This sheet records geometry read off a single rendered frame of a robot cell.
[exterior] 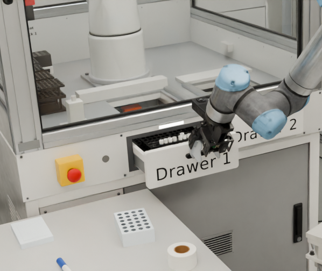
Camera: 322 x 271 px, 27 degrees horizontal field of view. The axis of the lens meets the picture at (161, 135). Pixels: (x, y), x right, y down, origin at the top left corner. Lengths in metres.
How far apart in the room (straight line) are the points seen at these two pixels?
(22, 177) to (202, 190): 0.59
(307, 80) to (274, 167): 0.70
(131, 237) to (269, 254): 0.80
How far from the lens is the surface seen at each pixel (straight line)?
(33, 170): 1.93
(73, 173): 1.88
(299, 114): 2.23
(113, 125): 1.95
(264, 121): 1.57
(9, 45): 1.82
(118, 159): 2.00
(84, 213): 1.93
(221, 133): 1.69
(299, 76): 1.64
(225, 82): 1.58
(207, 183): 2.17
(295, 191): 2.37
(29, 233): 1.84
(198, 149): 1.81
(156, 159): 1.87
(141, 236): 1.74
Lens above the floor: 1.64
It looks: 21 degrees down
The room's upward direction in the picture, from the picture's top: 4 degrees counter-clockwise
